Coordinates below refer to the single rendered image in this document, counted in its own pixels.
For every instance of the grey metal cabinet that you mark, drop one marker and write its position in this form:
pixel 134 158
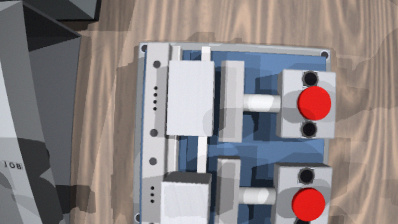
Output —
pixel 27 190

